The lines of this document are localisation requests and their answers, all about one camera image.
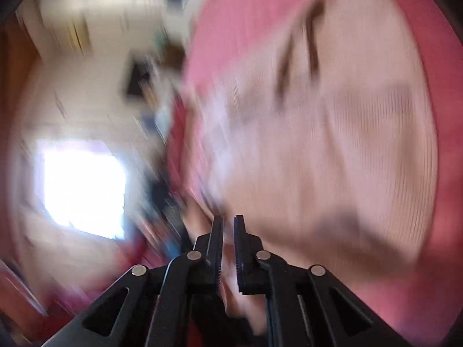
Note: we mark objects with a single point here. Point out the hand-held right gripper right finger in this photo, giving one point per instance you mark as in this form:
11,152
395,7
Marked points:
239,256

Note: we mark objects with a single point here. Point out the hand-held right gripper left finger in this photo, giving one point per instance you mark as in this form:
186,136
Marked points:
217,249

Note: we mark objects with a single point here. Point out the light pink knit sweater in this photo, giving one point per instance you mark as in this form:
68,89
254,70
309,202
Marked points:
325,151

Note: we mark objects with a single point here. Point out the bright window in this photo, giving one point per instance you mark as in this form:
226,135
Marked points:
83,188

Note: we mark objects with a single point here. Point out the pink bed sheet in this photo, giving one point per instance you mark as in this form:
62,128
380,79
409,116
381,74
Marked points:
443,188

